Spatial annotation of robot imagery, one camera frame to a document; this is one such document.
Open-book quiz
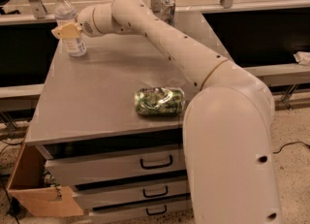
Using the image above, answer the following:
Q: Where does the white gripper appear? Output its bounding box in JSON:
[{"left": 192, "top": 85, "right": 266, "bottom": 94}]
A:
[{"left": 51, "top": 6, "right": 96, "bottom": 39}]

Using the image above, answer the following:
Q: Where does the clear plastic water bottle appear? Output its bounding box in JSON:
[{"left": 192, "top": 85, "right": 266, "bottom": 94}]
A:
[{"left": 53, "top": 0, "right": 86, "bottom": 57}]

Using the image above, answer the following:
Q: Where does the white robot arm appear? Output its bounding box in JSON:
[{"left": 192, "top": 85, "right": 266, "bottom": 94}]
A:
[{"left": 52, "top": 0, "right": 283, "bottom": 224}]

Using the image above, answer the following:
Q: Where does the silver blue tall can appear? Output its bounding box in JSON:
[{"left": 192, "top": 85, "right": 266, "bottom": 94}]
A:
[{"left": 161, "top": 0, "right": 175, "bottom": 24}]

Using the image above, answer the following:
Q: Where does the grey drawer cabinet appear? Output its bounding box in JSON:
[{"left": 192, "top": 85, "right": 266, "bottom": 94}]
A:
[{"left": 24, "top": 11, "right": 233, "bottom": 224}]

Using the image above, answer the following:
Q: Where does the top grey drawer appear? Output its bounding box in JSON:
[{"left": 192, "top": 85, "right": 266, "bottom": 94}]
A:
[{"left": 46, "top": 144, "right": 186, "bottom": 186}]

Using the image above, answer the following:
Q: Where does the grey drawer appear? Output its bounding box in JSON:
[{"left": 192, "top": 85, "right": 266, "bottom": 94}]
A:
[
  {"left": 73, "top": 176, "right": 189, "bottom": 209},
  {"left": 89, "top": 197, "right": 192, "bottom": 224},
  {"left": 46, "top": 144, "right": 186, "bottom": 186}
]

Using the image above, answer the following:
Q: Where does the brown cardboard box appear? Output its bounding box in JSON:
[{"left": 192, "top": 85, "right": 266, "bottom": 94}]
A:
[{"left": 7, "top": 144, "right": 84, "bottom": 217}]

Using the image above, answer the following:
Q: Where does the middle grey drawer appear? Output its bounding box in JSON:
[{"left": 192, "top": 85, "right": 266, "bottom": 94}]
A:
[{"left": 73, "top": 176, "right": 189, "bottom": 209}]

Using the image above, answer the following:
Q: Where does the bottom grey drawer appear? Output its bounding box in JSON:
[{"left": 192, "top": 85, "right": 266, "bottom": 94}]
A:
[{"left": 89, "top": 197, "right": 192, "bottom": 224}]

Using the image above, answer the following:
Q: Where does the black top drawer handle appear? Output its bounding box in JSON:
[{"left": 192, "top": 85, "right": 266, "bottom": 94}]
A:
[{"left": 139, "top": 155, "right": 173, "bottom": 170}]

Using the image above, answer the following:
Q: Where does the black drawer handle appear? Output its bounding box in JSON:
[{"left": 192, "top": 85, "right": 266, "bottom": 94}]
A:
[
  {"left": 145, "top": 205, "right": 168, "bottom": 216},
  {"left": 139, "top": 155, "right": 173, "bottom": 170},
  {"left": 142, "top": 186, "right": 169, "bottom": 199}
]

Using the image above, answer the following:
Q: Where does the black middle drawer handle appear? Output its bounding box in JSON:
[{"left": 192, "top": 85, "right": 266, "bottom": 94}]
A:
[{"left": 142, "top": 186, "right": 169, "bottom": 199}]

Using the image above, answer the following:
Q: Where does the black bottom drawer handle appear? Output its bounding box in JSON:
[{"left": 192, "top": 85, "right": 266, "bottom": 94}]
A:
[{"left": 145, "top": 205, "right": 168, "bottom": 216}]

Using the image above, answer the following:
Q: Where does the black floor cable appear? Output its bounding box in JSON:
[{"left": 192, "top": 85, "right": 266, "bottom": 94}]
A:
[{"left": 272, "top": 141, "right": 310, "bottom": 155}]

